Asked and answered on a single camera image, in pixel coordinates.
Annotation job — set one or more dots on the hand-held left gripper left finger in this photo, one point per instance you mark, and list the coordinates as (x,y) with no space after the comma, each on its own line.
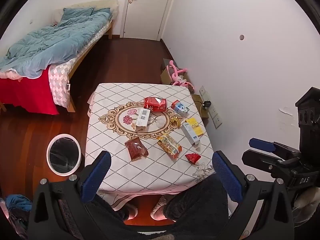
(97,175)

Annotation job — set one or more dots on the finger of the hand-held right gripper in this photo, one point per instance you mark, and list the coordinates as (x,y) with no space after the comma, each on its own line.
(261,143)
(260,160)

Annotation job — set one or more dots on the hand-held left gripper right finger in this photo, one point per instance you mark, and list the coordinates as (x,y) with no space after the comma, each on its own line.
(227,177)

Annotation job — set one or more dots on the white bin with black bag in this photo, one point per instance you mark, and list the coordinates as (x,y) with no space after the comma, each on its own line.
(63,155)

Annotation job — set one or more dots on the small red packet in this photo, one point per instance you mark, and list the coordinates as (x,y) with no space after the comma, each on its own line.
(193,158)

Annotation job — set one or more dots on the dark red snack packet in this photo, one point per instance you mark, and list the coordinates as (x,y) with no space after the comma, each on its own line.
(136,148)

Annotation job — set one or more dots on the long white box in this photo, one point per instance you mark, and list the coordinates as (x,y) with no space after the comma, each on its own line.
(190,135)

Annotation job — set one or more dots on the yellow box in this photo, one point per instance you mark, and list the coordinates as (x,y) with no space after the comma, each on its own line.
(195,126)

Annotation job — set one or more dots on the orange snack packet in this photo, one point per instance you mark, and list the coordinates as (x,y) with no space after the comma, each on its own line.
(169,145)

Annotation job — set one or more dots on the white box with barcode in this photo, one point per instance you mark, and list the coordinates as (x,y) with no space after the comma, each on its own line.
(142,118)

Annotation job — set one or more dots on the yellow tape roll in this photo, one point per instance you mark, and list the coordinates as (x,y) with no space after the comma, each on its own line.
(176,123)

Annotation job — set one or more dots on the clear plastic lid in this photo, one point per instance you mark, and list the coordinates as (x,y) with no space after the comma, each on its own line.
(161,123)

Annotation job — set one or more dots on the red snack bag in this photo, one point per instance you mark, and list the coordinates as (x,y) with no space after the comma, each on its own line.
(155,104)

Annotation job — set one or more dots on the person's right forearm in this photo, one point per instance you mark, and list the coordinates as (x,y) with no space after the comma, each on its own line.
(306,202)

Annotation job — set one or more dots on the table with patterned tablecloth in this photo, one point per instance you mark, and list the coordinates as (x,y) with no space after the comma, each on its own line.
(112,160)

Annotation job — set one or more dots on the person's right leg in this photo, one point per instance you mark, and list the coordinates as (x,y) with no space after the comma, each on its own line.
(197,200)

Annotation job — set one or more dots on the person's leg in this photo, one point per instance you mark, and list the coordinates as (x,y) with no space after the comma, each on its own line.
(197,200)
(107,211)

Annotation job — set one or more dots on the person's left leg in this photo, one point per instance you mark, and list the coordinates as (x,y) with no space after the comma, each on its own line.
(107,211)

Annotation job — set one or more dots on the pink slipper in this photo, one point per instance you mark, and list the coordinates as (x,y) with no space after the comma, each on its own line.
(158,208)
(131,211)

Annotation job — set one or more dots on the white power strip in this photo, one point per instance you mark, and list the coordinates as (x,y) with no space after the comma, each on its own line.
(212,115)

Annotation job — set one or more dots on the black charger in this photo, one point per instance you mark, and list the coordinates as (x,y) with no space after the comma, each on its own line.
(207,104)

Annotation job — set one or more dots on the pile of clothes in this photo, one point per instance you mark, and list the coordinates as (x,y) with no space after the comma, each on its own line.
(16,205)

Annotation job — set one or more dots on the checkered bed sheet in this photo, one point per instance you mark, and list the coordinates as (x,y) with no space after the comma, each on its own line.
(60,80)

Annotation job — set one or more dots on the red blanket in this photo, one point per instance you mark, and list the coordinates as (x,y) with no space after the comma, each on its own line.
(25,92)

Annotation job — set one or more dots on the pink plush toy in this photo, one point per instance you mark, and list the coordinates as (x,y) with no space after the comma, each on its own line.
(176,73)

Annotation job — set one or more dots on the open cardboard box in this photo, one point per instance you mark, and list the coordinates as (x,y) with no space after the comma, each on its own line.
(165,76)

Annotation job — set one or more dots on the wooden bed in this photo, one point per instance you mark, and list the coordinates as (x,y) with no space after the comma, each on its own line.
(86,51)

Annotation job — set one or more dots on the light blue towel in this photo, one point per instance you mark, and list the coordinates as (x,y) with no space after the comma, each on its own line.
(50,42)

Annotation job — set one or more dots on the blue pillow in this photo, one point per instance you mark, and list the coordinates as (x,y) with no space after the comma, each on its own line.
(75,13)

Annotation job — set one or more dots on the white door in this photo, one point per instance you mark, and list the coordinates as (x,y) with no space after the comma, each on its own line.
(145,12)

